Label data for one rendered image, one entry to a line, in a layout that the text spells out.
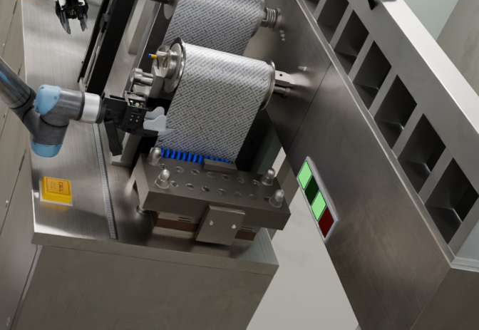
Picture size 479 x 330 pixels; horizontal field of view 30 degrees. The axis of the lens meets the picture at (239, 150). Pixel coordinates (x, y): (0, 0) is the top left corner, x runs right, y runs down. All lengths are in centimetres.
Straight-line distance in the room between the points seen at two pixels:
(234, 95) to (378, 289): 71
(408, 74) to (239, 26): 72
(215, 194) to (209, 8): 52
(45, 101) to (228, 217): 55
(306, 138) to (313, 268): 181
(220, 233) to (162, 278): 19
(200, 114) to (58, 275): 55
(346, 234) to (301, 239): 214
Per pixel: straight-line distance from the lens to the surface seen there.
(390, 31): 205
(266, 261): 240
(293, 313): 376
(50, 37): 303
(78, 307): 239
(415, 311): 179
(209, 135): 241
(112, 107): 229
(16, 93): 233
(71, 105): 226
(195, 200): 228
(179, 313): 246
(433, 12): 594
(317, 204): 217
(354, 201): 203
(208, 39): 253
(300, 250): 411
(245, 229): 239
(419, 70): 192
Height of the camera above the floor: 230
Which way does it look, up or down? 30 degrees down
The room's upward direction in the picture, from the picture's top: 24 degrees clockwise
